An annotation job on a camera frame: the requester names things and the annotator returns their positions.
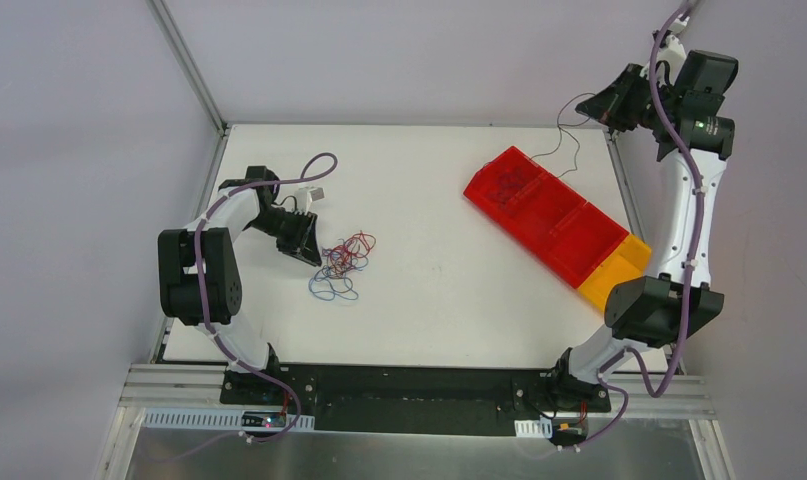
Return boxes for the coloured wire bundle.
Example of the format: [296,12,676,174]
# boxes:
[308,231,378,303]

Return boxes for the brown wire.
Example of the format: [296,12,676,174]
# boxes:
[530,92,606,179]

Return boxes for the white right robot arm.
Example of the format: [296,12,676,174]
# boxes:
[545,50,739,410]

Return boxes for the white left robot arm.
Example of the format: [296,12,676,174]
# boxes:
[157,166,322,405]

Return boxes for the red plastic bin row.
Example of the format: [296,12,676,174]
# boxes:
[463,146,628,289]

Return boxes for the yellow plastic bin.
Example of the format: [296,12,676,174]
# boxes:
[577,234,651,312]

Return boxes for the left controller circuit board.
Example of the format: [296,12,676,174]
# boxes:
[241,411,288,429]

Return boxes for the controller circuit board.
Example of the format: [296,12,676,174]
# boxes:
[551,423,588,443]
[241,411,288,429]

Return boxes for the right controller circuit board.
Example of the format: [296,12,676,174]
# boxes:
[551,423,588,443]

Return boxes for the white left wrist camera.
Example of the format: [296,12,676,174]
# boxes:
[293,186,325,213]

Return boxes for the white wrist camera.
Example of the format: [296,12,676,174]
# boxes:
[293,186,325,213]
[657,14,690,71]

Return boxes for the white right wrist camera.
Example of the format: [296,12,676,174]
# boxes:
[657,14,690,71]

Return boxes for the wires inside red bin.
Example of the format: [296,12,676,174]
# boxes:
[485,168,533,207]

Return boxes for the aluminium frame rail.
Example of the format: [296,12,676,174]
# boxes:
[118,363,717,421]

